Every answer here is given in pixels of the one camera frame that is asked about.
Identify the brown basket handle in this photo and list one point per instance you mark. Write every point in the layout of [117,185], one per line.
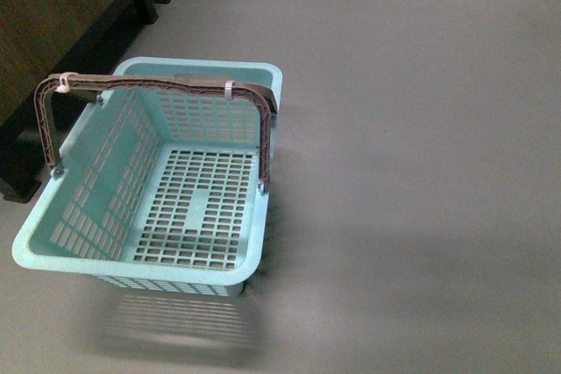
[90,85]

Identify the dark wooden cabinet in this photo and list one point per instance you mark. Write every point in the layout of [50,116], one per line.
[39,37]

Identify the light blue plastic basket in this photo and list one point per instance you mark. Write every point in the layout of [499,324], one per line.
[156,189]

